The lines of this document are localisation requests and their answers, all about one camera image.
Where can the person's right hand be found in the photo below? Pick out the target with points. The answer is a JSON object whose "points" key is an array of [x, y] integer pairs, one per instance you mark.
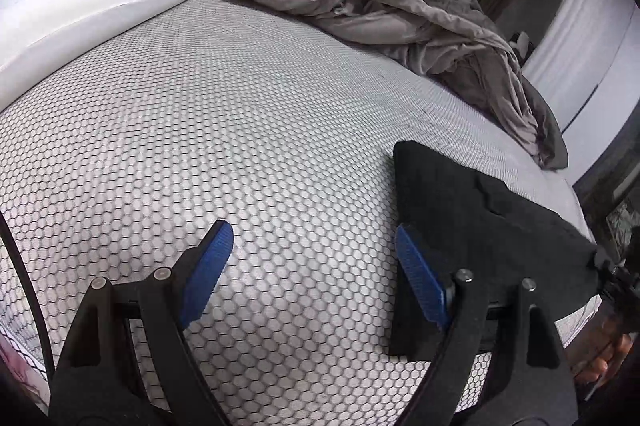
{"points": [[607, 356]]}

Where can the dark cabinet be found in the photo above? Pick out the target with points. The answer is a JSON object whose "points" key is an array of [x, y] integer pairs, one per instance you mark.
{"points": [[615, 186]]}

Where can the white curtain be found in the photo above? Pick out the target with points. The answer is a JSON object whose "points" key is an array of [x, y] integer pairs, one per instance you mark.
{"points": [[590, 56]]}

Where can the black pants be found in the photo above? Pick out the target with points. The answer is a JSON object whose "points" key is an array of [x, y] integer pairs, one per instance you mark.
{"points": [[475, 206]]}

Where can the bed with honeycomb cover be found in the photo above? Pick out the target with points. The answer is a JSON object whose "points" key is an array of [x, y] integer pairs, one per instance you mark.
{"points": [[200, 131]]}

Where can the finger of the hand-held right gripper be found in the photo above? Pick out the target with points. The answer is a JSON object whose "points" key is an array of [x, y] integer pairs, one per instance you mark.
{"points": [[607, 267]]}

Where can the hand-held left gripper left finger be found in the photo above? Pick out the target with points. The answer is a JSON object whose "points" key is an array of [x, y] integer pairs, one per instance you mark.
{"points": [[207, 271]]}

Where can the white chair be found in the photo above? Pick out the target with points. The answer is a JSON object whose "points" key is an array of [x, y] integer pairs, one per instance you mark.
{"points": [[522, 42]]}

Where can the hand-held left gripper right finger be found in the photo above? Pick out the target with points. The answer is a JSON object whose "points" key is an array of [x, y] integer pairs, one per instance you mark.
{"points": [[422, 276]]}

